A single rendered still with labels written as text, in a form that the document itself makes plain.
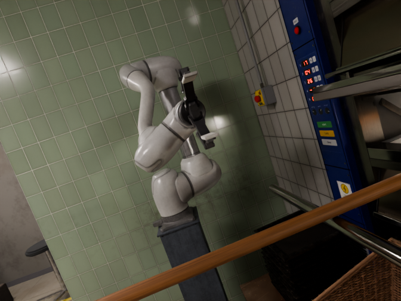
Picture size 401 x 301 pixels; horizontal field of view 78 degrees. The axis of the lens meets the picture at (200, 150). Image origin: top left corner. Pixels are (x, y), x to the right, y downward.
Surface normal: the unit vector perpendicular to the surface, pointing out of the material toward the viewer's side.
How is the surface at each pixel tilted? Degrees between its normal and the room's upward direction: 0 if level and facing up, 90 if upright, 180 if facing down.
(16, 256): 90
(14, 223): 90
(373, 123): 90
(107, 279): 90
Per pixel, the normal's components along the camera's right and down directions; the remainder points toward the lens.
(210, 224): 0.15, 0.08
